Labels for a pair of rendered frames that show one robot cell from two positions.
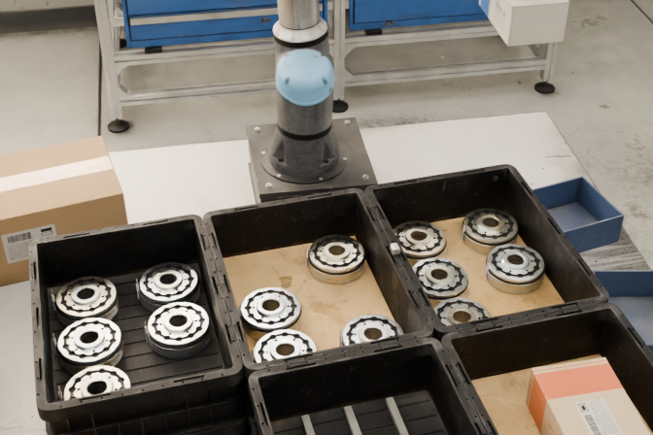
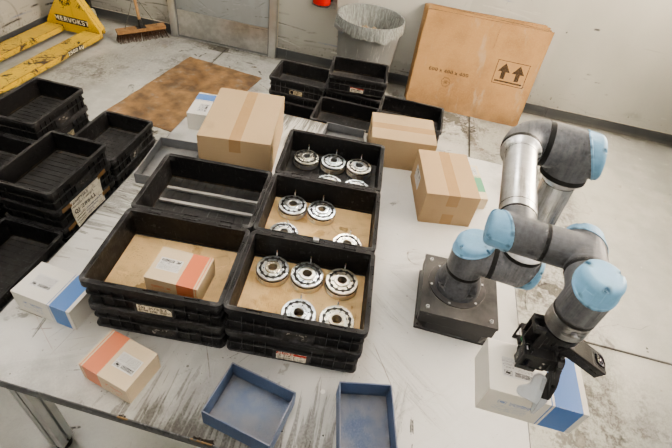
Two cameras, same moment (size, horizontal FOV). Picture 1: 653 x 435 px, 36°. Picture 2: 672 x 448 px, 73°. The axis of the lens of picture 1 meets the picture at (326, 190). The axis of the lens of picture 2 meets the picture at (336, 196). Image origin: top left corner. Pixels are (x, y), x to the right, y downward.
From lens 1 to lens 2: 1.92 m
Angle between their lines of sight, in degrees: 77
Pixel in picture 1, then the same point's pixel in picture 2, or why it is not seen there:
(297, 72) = (470, 234)
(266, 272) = (353, 225)
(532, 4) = (489, 353)
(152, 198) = not seen: hidden behind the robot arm
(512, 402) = (218, 269)
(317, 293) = (329, 236)
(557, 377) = (201, 264)
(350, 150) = (458, 310)
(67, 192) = (433, 178)
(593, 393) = (182, 271)
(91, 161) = (457, 190)
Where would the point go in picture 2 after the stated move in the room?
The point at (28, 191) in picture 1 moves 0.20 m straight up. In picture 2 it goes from (438, 168) to (452, 129)
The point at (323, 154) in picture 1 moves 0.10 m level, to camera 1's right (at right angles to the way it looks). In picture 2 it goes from (444, 282) to (438, 304)
